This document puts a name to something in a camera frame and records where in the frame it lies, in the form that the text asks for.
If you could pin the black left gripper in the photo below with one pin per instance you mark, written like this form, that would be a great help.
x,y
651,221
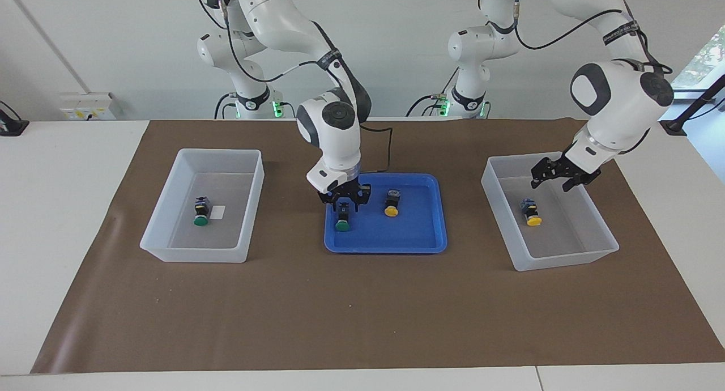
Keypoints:
x,y
566,169

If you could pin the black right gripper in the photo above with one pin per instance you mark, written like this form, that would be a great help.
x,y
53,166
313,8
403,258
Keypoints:
x,y
348,192

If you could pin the green push button switch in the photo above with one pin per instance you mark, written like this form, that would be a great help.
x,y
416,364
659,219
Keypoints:
x,y
200,221
342,226

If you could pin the yellow push button switch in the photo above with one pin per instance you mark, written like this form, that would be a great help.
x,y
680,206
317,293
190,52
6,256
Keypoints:
x,y
391,211
533,221

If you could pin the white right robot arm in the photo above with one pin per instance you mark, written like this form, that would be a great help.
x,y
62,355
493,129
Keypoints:
x,y
334,141

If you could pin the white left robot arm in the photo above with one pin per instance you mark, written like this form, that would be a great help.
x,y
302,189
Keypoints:
x,y
617,96

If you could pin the translucent white plastic box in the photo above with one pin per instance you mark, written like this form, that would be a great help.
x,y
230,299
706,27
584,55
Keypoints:
x,y
192,238
566,243

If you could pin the blue plastic tray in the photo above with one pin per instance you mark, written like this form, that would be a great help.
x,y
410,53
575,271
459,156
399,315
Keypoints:
x,y
408,238

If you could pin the brown table mat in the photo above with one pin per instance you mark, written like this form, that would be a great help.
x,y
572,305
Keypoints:
x,y
362,311

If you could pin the white box sticker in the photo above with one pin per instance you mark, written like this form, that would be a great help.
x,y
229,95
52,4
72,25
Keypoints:
x,y
220,212

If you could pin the glass window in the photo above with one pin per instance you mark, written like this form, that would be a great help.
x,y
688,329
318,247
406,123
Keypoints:
x,y
708,56

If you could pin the black desk clamp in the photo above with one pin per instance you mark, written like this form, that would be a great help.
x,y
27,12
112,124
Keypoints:
x,y
14,127

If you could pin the white wall socket box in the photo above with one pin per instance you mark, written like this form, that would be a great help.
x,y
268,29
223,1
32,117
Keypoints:
x,y
85,105

